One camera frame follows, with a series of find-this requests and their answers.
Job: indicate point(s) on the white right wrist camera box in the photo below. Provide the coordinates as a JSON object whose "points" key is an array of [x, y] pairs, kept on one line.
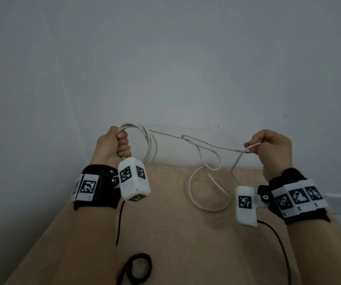
{"points": [[246, 213]]}

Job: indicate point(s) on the black left wristband with markers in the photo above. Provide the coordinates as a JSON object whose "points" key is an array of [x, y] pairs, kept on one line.
{"points": [[96, 189]]}

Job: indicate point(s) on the person's left hand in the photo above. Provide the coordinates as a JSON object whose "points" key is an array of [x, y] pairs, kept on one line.
{"points": [[111, 148]]}

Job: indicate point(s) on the white wall socket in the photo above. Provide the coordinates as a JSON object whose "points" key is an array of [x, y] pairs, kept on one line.
{"points": [[339, 203]]}

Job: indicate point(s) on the person's left forearm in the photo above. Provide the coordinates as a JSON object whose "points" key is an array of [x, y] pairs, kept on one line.
{"points": [[78, 249]]}

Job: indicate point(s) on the person's right hand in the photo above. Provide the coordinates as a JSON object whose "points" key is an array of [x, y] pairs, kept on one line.
{"points": [[274, 151]]}

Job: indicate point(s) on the person's right forearm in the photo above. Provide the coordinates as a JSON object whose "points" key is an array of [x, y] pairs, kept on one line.
{"points": [[330, 252]]}

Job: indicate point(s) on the black wristband with markers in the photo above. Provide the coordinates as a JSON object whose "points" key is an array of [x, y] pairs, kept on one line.
{"points": [[295, 198], [96, 189]]}

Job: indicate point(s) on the black right wristband with markers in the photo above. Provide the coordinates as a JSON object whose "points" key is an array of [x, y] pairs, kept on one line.
{"points": [[295, 198]]}

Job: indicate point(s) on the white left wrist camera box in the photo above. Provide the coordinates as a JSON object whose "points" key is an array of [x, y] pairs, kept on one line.
{"points": [[133, 184]]}

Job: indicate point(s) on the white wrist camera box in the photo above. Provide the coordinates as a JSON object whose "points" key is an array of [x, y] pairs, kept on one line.
{"points": [[246, 213], [133, 184]]}

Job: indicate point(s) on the beige covered table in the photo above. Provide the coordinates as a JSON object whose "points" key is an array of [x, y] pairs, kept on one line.
{"points": [[194, 234]]}

